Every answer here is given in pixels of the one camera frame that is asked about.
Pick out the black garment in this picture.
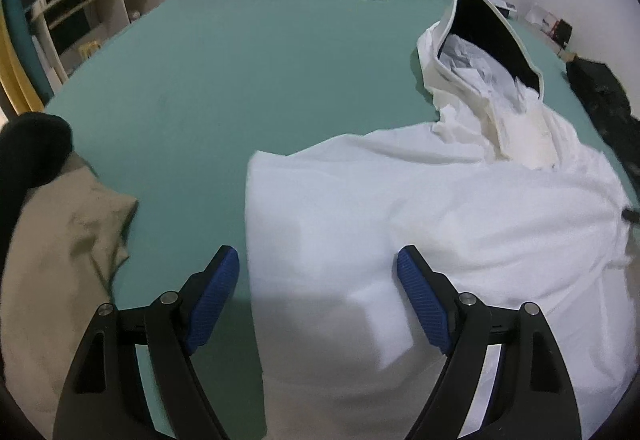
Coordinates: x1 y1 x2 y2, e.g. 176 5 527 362
0 112 75 241

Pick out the black crumpled cloth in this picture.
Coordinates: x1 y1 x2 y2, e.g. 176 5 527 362
565 57 640 161

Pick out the white paper item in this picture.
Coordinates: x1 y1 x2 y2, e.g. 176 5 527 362
525 4 551 28

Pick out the yellow board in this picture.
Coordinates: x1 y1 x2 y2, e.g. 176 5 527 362
0 0 46 115

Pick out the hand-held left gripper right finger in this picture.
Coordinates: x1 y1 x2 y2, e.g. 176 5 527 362
397 245 583 440

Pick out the small black box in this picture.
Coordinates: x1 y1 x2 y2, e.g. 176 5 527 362
542 17 573 53

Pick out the beige garment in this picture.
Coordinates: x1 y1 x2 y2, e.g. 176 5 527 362
0 152 140 436

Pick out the white hooded jacket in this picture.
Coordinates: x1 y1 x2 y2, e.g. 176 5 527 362
245 0 640 440

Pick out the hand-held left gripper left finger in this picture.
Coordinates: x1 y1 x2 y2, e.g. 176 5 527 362
52 245 241 440

